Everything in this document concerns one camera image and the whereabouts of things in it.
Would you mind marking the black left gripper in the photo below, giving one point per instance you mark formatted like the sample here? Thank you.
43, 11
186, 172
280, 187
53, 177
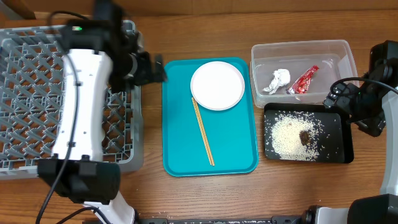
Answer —
149, 73

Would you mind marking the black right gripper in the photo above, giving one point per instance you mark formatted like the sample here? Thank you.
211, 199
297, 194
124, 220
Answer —
339, 98

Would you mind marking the red snack wrapper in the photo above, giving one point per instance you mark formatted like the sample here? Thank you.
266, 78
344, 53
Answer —
301, 85

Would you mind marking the brown food scrap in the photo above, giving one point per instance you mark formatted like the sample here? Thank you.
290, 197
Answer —
305, 138

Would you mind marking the white tissue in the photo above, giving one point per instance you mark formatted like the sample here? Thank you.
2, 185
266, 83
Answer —
281, 78

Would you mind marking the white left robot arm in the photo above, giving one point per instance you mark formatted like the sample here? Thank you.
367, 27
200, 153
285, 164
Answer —
98, 54

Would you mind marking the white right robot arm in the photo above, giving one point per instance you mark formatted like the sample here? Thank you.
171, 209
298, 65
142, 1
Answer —
383, 207

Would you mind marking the black waste tray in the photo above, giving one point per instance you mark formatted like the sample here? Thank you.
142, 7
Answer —
338, 138

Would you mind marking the clear plastic waste bin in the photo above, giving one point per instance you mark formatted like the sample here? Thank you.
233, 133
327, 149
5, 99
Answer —
334, 59

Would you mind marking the large white plate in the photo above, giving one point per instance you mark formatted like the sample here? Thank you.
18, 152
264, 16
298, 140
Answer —
217, 85

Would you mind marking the teal serving tray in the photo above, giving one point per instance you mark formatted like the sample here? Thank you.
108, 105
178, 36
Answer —
231, 133

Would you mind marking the grey dish rack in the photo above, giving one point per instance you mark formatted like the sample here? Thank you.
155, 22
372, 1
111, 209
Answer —
31, 107

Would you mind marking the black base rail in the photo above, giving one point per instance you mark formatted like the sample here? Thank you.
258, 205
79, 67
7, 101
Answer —
273, 220

